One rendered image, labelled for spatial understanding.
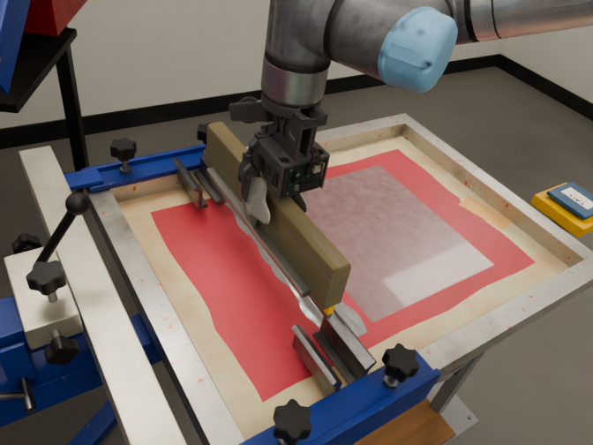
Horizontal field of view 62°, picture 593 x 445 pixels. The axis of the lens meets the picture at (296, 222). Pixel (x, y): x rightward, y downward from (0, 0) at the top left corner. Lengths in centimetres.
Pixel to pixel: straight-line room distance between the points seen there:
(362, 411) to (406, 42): 42
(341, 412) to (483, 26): 47
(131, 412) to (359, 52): 44
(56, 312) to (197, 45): 241
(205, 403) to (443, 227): 59
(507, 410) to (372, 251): 126
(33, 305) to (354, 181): 67
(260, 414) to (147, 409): 16
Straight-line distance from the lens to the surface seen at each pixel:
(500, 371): 214
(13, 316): 68
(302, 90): 55
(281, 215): 65
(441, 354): 75
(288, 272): 66
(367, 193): 103
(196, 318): 75
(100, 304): 67
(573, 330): 248
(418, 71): 48
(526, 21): 58
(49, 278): 60
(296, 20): 52
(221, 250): 85
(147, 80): 289
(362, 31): 49
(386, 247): 92
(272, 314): 76
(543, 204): 124
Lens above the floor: 156
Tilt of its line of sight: 41 degrees down
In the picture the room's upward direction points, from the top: 11 degrees clockwise
